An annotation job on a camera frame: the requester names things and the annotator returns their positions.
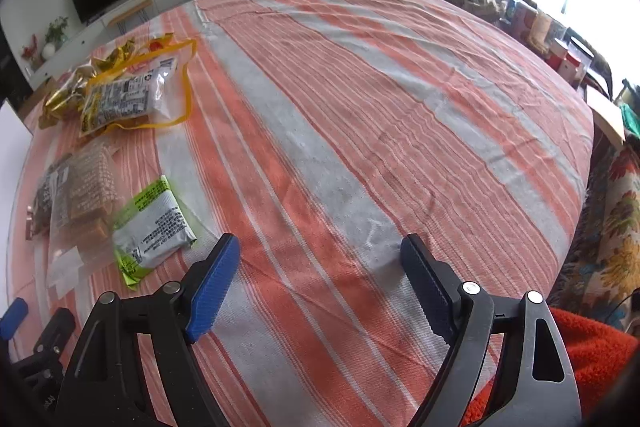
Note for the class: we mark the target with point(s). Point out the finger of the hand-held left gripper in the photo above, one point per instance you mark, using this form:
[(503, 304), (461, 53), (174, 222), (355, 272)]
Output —
[(55, 332), (12, 318)]

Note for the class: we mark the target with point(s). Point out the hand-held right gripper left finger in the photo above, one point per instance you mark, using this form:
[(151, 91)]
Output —
[(212, 292)]

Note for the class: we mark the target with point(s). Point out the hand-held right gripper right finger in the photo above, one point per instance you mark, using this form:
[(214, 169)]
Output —
[(425, 294)]

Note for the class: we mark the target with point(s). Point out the green white snack packet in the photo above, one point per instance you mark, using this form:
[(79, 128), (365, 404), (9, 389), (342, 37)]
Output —
[(150, 232)]

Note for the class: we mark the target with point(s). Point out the dark snack packet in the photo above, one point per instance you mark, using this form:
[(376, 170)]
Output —
[(44, 199)]

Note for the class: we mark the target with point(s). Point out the white cardboard box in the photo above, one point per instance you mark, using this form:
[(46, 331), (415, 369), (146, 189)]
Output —
[(12, 187)]

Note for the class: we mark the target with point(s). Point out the clear packet of brown snacks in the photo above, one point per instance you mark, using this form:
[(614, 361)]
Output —
[(87, 187)]

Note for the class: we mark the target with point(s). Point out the clear bag with yellow trim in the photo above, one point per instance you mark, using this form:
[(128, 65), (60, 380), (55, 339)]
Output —
[(167, 92)]

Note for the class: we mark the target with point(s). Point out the yellow snack packet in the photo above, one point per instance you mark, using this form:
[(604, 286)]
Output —
[(110, 104)]

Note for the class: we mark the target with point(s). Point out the gold candy strip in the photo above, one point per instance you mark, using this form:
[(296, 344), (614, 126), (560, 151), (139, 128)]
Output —
[(62, 99)]

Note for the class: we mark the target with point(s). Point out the red snack packet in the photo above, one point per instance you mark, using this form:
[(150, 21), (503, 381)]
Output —
[(161, 43)]

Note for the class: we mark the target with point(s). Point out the yellow candy packet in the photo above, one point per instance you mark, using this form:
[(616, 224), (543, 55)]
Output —
[(116, 56)]

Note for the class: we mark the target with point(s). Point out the red fleece blanket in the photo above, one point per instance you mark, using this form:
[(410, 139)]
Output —
[(595, 357)]

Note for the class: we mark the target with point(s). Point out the floral patterned cloth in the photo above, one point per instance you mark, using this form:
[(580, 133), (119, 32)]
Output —
[(615, 217)]

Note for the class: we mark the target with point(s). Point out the tan cardboard sheet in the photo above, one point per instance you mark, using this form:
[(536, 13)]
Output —
[(607, 114)]

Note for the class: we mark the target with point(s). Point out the red flower arrangement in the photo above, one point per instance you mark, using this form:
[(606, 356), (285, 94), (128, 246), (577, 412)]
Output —
[(31, 49)]

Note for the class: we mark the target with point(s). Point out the green plant in white vase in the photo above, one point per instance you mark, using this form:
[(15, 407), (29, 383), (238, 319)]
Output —
[(56, 34)]

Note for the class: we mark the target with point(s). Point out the clutter of boxes and bottles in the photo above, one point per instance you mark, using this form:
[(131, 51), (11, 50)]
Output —
[(530, 22)]

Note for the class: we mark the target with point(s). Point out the wooden bench with metal legs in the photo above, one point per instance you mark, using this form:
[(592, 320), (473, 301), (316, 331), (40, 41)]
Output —
[(130, 9)]

